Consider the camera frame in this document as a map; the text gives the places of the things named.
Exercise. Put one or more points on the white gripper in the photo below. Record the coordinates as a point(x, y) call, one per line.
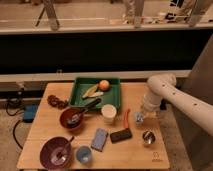
point(146, 112)

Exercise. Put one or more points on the light blue small towel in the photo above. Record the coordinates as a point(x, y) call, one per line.
point(139, 118)

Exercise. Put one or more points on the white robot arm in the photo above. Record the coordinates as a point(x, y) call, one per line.
point(163, 86)

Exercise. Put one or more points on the small metal cup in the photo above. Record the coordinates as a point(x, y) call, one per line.
point(148, 138)

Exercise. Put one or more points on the white paper cup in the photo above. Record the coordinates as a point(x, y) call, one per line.
point(108, 112)

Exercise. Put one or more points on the blue plastic cup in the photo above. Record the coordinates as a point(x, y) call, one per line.
point(84, 154)

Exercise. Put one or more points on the orange carrot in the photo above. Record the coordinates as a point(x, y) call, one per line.
point(126, 125)

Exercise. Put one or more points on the black rectangular block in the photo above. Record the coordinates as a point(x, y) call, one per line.
point(120, 135)

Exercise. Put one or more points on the orange fruit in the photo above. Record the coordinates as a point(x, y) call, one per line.
point(104, 85)

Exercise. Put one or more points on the blue sponge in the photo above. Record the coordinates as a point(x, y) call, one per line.
point(99, 139)

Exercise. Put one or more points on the yellow corn cob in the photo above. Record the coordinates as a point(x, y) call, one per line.
point(90, 91)

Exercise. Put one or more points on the green plastic tray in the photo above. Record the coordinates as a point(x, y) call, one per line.
point(111, 96)

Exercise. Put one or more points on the dark red bowl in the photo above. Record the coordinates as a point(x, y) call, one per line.
point(68, 113)

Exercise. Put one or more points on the brown grape bunch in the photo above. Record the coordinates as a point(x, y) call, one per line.
point(54, 101)

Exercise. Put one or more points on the blue power box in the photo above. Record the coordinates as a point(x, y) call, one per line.
point(29, 113)

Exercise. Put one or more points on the black handled spoon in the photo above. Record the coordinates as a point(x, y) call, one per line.
point(85, 109)

